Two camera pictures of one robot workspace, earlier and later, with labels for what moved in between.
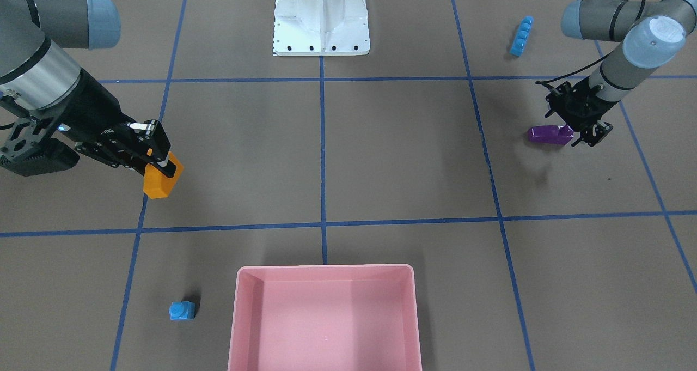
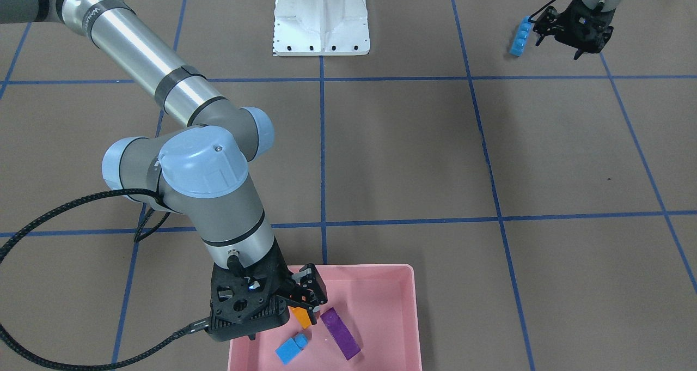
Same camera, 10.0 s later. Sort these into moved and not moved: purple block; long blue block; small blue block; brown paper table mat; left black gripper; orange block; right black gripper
Moved: purple block; small blue block; left black gripper; right black gripper; orange block
Not moved: brown paper table mat; long blue block
